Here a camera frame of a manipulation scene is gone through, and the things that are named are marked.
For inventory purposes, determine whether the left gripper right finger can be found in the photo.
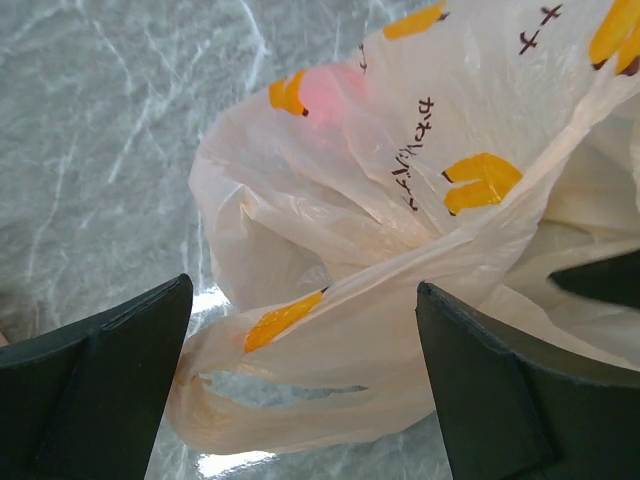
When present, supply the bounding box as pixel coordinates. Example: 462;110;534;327
416;283;639;479

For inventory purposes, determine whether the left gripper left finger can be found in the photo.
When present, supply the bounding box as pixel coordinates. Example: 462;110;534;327
1;274;193;479

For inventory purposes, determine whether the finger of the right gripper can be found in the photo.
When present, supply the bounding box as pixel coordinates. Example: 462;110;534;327
548;252;640;310

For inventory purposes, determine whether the orange plastic bag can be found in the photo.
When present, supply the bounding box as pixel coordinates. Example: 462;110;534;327
167;1;639;455

